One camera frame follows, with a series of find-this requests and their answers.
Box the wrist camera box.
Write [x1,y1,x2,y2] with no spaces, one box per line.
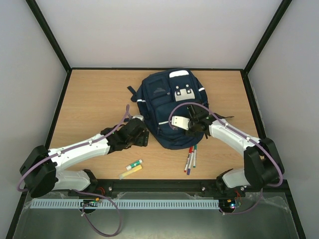
[171,116,190,130]
[132,115,144,121]

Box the green glue stick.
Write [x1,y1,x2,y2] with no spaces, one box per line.
[126,159,143,170]

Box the black aluminium frame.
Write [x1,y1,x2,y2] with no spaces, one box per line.
[6,0,307,239]

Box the navy blue student backpack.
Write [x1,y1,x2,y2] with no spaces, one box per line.
[128,69,209,150]

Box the green marker pen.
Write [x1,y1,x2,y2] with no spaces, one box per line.
[192,144,197,168]

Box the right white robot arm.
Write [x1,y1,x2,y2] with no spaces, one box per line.
[187,103,285,196]

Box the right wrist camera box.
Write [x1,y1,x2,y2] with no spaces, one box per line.
[171,116,190,130]

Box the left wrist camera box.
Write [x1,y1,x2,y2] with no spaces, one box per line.
[132,115,144,121]

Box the purple cable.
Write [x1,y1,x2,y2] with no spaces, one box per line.
[168,101,284,215]
[16,104,131,237]

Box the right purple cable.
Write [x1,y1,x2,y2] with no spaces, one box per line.
[168,101,284,215]

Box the light blue cable duct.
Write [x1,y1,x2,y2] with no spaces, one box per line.
[30,199,219,210]

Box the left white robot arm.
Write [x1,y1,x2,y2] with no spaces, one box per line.
[19,118,149,198]

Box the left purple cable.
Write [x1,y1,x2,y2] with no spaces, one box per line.
[16,104,131,237]

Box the purple marker pen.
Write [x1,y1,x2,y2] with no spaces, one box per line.
[186,152,194,175]

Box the red marker pen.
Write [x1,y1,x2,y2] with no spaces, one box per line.
[184,146,193,172]

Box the yellow highlighter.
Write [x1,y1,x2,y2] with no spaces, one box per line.
[119,165,143,180]

